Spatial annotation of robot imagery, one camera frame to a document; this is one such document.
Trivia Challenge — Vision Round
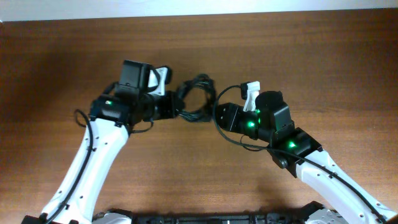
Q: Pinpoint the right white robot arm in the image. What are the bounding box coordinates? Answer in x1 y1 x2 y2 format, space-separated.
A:
213 91 397 223

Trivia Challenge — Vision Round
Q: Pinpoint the black cable bundle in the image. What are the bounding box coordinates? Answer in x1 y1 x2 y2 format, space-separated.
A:
175 73 218 123

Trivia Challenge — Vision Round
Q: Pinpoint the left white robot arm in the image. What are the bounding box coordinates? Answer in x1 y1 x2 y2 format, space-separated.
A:
23 60 176 223

